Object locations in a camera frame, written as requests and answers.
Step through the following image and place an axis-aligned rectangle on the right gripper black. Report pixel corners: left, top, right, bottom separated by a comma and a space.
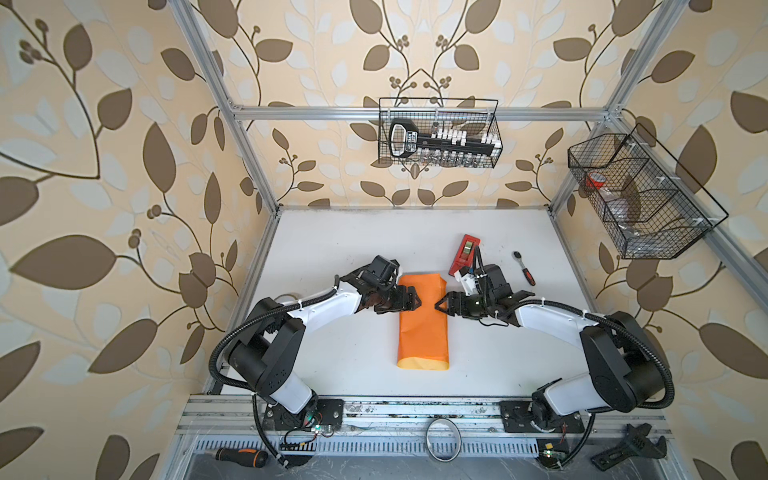
435, 291, 493, 319

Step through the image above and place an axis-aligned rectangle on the yellow orange wrapping paper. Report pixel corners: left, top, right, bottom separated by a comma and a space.
397, 273, 450, 371

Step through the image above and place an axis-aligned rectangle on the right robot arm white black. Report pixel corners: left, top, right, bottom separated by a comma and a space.
434, 252, 676, 417

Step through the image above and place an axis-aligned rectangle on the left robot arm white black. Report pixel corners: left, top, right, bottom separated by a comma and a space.
208, 256, 421, 417

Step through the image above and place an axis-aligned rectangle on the red tape dispenser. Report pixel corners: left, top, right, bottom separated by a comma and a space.
448, 234, 481, 276

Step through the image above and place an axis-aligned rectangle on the orange black screwdriver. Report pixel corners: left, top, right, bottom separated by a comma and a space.
214, 448, 269, 468

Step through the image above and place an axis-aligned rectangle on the black adjustable wrench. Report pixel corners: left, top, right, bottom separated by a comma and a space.
591, 423, 668, 471

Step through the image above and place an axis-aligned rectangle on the ratchet wrench red handle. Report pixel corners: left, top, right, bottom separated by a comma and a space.
512, 251, 536, 286

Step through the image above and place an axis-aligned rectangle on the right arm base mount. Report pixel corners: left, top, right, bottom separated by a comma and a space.
499, 400, 585, 434

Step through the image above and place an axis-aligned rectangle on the metal ring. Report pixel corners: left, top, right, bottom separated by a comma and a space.
425, 417, 463, 463

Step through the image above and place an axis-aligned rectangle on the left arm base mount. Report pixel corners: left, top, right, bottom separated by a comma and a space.
265, 398, 344, 434

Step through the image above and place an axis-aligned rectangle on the socket set black rail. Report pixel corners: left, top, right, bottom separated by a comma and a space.
384, 118, 503, 159

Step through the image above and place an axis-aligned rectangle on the black wire basket back wall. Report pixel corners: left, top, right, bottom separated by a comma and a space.
378, 96, 503, 169

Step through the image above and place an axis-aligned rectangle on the black wire basket wall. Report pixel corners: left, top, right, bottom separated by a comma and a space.
568, 124, 728, 260
378, 96, 503, 169

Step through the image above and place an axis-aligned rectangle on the black wire basket right wall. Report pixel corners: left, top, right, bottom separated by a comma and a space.
568, 124, 728, 260

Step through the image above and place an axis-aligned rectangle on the aluminium front rail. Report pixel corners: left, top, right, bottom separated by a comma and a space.
170, 395, 673, 461

